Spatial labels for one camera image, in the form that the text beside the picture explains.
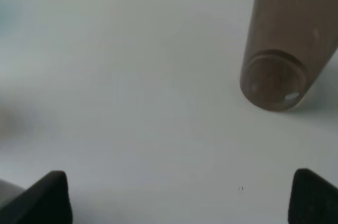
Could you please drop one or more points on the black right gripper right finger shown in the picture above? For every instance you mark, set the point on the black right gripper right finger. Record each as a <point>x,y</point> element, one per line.
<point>312,200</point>

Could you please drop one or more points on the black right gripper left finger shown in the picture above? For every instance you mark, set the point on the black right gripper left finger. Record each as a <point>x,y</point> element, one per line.
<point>46,201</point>

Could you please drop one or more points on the smoky brown water bottle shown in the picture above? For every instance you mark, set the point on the smoky brown water bottle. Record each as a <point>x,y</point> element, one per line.
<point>289,43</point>

